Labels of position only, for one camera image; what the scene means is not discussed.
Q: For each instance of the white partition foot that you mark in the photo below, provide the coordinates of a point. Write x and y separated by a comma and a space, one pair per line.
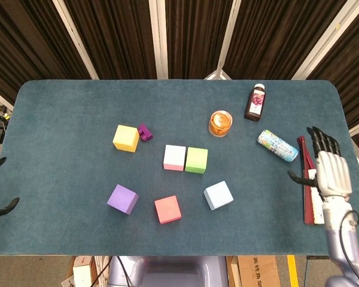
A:
217, 75

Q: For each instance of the purple foam cube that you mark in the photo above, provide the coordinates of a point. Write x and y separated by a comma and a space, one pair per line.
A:
121, 198

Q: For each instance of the red paper folding fan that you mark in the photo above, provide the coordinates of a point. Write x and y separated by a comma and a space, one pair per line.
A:
309, 215

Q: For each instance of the clear jar of rubber bands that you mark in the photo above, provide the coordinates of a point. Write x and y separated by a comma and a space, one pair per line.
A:
220, 122

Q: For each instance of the brown pleated curtain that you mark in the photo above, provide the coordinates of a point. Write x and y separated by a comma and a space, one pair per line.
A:
116, 36

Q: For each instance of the light blue foam cube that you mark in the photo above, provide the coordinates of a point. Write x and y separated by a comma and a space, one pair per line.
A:
217, 195

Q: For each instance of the lavender robot torso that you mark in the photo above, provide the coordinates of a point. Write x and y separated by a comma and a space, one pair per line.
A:
173, 272

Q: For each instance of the printed drink can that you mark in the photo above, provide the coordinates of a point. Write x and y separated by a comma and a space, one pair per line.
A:
278, 145

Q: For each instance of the pink foam cube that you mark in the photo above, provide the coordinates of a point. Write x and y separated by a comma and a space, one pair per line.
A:
175, 155

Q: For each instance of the light wooden board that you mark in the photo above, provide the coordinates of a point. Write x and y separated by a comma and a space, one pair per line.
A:
234, 275

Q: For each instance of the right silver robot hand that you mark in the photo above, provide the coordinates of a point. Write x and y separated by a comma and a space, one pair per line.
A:
333, 176

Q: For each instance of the red foam cube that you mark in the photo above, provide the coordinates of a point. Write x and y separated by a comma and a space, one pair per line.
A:
167, 209

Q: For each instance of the yellow foam cube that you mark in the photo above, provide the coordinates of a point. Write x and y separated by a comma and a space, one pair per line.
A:
125, 137

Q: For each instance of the green foam cube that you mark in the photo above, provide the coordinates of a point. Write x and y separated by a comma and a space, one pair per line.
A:
196, 158

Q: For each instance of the brown cardboard box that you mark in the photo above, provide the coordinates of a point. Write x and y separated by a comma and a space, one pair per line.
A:
257, 272

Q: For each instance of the teal table cloth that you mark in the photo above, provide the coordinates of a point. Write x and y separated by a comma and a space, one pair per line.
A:
77, 167

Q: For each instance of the small purple toy block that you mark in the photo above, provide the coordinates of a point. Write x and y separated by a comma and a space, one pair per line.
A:
145, 133

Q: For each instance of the dark juice bottle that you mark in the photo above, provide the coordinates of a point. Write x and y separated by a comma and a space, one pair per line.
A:
255, 103

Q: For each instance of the white cardboard box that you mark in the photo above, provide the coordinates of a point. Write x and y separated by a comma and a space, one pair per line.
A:
82, 275

